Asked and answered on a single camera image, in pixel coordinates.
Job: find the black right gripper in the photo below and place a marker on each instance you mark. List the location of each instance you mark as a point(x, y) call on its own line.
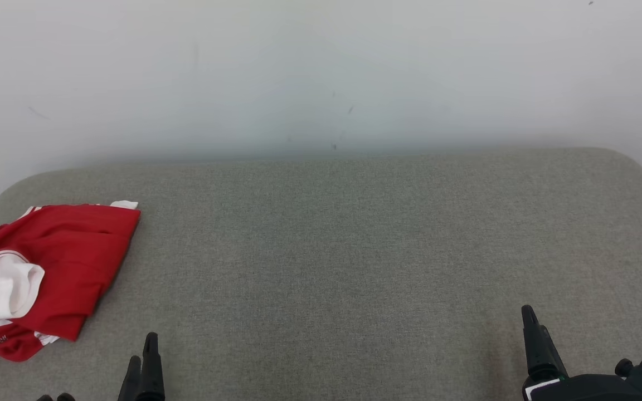
point(599, 389)

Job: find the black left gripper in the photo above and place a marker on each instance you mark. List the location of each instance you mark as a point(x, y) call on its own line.
point(56, 397)

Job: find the red shorts with white stripe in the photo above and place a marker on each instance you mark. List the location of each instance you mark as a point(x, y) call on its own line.
point(81, 245)

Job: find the grey fabric sofa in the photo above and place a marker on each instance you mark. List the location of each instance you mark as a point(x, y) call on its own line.
point(354, 267)

